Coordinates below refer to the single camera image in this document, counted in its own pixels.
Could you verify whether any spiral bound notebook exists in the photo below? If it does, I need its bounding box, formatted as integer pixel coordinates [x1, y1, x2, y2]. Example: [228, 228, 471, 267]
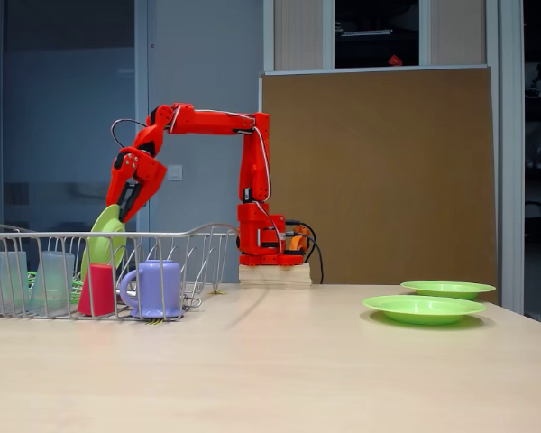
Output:
[341, 28, 394, 38]

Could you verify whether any grey translucent plastic cup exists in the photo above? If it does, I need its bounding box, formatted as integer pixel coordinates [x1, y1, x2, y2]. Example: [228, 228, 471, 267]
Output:
[29, 251, 77, 317]
[0, 251, 31, 315]

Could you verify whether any white gripper servo cable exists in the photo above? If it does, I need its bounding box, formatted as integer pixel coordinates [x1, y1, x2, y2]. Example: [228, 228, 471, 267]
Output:
[110, 118, 148, 148]

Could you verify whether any green whisk metal handle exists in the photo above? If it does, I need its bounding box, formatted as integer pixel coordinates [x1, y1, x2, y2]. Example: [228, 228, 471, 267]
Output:
[26, 269, 203, 312]

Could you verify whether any grey glass door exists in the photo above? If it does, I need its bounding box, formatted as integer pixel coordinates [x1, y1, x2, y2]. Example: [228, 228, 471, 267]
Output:
[0, 0, 151, 235]

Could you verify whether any dark kettle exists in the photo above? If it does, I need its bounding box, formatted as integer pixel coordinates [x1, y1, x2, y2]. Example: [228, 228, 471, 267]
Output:
[525, 200, 541, 236]

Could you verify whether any wooden base block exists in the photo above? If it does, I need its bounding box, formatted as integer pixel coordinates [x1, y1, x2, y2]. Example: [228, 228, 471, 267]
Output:
[238, 264, 313, 290]

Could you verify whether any black power cable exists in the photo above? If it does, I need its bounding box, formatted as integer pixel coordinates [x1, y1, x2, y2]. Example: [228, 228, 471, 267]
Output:
[286, 219, 325, 285]

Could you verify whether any green plastic plate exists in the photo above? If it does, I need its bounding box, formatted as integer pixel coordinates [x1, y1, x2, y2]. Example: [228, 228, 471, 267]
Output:
[79, 203, 129, 281]
[400, 281, 497, 301]
[362, 295, 487, 326]

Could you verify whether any orange table clamp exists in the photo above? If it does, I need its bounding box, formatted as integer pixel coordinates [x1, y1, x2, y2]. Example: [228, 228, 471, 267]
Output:
[288, 224, 308, 253]

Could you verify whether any purple plastic mug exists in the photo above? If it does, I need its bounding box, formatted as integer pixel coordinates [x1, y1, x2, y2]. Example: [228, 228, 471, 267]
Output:
[119, 260, 185, 320]

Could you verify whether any brown cork board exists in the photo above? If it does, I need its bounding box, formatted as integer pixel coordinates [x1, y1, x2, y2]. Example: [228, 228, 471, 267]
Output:
[258, 65, 500, 299]

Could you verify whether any red plastic cup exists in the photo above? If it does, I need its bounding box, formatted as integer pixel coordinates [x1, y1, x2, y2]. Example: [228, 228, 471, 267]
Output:
[76, 263, 117, 317]

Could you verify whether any metal wire dish rack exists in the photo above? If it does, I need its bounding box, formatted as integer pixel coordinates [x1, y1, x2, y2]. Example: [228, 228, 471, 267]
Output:
[0, 221, 240, 322]

